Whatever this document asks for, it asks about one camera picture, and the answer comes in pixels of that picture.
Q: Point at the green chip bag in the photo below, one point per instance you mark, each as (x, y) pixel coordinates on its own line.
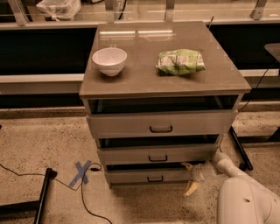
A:
(180, 62)

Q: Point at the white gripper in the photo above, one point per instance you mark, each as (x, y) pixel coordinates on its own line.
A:
(199, 173)

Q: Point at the white bowl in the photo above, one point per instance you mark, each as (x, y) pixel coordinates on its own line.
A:
(110, 61)

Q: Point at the grey top drawer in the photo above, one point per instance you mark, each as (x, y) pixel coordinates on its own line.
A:
(161, 124)

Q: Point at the clear plastic bag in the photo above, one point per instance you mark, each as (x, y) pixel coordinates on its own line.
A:
(59, 9)

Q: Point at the grey bottom drawer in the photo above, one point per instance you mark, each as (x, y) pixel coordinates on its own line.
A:
(151, 176)

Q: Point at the grey middle drawer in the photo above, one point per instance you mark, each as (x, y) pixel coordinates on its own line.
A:
(157, 154)

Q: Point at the grey window railing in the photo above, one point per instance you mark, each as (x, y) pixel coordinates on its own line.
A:
(218, 12)

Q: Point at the grey drawer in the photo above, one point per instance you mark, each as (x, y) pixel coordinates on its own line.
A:
(161, 124)
(157, 154)
(151, 176)

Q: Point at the blue tape cross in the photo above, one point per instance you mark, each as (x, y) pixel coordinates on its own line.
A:
(81, 168)

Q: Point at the black stand leg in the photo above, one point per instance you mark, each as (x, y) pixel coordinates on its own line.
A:
(35, 207)
(245, 163)

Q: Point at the black left stand leg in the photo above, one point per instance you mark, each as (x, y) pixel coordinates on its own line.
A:
(35, 207)

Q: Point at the grey drawer cabinet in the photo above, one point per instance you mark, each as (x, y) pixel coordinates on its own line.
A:
(141, 88)

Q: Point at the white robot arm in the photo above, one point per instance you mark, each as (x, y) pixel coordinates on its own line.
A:
(241, 199)

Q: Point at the black right stand leg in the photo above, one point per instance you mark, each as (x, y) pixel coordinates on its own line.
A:
(245, 163)

